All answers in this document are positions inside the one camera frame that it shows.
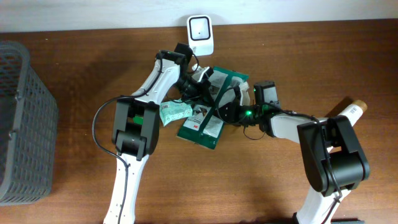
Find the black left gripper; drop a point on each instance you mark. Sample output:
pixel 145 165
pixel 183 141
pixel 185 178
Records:
pixel 199 94

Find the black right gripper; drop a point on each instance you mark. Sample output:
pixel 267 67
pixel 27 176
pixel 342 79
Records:
pixel 234 114

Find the light green tissue pack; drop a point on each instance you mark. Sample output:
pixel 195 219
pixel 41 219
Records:
pixel 172 111

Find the green 3M package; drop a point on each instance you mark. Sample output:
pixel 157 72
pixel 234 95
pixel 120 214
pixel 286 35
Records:
pixel 204 127

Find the white bamboo print tube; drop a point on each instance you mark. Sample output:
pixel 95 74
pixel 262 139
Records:
pixel 354 111

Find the green lid jar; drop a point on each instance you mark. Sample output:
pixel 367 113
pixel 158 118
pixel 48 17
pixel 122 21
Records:
pixel 138 119

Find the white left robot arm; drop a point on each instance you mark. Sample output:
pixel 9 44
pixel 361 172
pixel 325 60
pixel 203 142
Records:
pixel 134 143

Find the white barcode scanner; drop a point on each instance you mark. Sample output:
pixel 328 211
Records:
pixel 200 35

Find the grey plastic mesh basket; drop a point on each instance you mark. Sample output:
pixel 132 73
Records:
pixel 29 117

